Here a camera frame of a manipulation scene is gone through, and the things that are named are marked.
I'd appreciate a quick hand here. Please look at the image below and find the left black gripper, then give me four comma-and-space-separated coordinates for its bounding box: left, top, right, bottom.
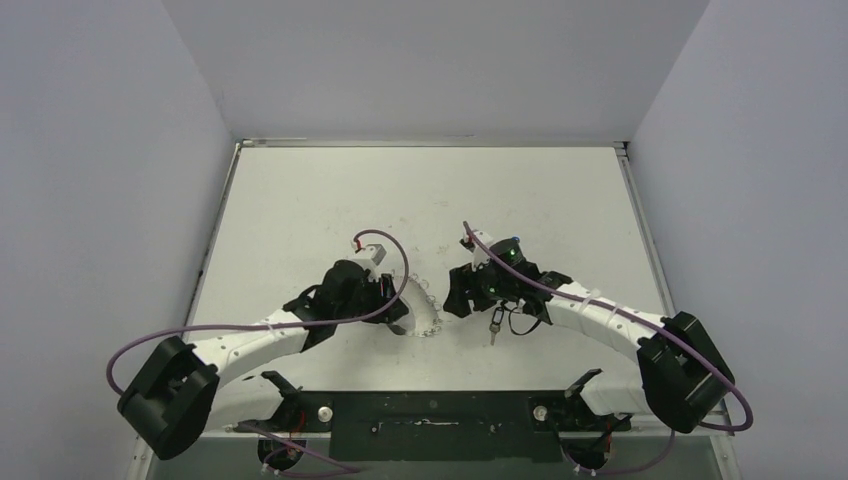
336, 272, 407, 324

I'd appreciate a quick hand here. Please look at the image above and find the clear plastic keyring holder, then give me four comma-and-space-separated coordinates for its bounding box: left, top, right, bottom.
388, 273, 442, 337

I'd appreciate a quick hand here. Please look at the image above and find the black tagged key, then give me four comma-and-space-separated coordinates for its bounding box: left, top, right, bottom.
489, 307, 505, 346

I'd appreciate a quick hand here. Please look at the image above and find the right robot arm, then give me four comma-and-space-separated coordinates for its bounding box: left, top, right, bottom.
443, 231, 735, 433

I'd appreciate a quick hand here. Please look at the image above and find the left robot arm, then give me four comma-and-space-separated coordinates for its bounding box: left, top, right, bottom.
117, 260, 408, 460

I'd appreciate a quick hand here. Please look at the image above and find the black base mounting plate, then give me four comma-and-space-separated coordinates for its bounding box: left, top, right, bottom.
240, 390, 631, 463

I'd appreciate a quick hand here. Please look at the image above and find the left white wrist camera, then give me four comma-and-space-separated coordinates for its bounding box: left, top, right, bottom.
349, 244, 386, 272

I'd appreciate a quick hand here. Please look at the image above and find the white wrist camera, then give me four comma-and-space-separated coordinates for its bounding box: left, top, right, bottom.
349, 244, 386, 272
459, 228, 494, 253

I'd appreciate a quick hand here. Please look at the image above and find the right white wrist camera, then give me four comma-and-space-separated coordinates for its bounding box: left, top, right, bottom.
459, 228, 494, 253

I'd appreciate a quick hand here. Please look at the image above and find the aluminium front rail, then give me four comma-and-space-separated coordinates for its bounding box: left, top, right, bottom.
135, 390, 735, 440

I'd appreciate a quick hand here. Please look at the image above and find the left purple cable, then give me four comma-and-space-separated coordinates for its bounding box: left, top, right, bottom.
105, 229, 412, 478

